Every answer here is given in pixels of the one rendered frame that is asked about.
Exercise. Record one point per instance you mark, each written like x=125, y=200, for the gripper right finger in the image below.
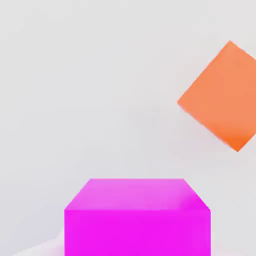
x=222, y=251

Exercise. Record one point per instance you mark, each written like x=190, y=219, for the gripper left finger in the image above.
x=50, y=249

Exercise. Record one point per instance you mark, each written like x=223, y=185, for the small magenta cube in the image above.
x=137, y=230

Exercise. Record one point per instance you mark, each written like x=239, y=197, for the small orange cube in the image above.
x=222, y=96

